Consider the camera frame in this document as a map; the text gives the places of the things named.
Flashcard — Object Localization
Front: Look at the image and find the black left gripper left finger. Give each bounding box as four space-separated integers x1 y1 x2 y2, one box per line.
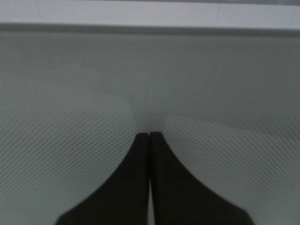
56 133 149 225

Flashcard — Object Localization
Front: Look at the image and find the white microwave door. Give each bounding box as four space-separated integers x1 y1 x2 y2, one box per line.
0 0 300 225

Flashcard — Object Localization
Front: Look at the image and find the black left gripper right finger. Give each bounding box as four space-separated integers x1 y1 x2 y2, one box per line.
150 132 254 225

